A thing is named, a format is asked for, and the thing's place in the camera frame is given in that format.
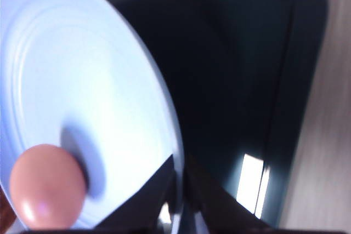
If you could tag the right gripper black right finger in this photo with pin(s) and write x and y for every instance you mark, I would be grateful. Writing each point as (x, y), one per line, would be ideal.
(218, 211)

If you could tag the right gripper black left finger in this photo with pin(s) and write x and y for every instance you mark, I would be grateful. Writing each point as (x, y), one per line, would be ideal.
(140, 213)

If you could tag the brown egg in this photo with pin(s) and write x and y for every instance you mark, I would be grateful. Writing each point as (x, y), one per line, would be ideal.
(47, 188)

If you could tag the black rectangular tray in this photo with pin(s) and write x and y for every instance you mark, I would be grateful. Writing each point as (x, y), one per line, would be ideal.
(244, 72)

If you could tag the blue round plate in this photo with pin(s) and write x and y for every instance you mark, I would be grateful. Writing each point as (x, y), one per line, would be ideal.
(72, 75)

